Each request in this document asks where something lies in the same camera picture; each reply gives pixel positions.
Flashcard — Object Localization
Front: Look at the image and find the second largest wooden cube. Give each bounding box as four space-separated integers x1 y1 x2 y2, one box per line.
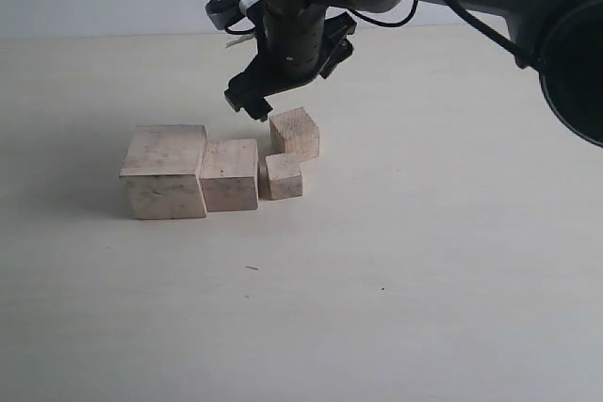
201 138 259 213

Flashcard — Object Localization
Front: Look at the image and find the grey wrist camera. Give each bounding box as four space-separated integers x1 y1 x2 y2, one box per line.
205 0 266 53

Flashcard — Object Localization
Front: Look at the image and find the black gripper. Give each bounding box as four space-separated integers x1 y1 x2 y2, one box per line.
224 0 357 122

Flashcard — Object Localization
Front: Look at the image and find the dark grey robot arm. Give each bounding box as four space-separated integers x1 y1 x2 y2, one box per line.
221 0 602 145

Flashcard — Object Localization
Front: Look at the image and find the third largest wooden cube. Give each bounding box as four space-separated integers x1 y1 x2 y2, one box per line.
269 107 320 162

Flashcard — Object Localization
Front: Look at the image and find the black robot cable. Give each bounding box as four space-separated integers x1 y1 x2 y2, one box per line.
329 0 543 69

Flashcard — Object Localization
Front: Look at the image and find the smallest wooden cube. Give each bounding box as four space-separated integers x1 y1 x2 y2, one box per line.
266 153 303 201

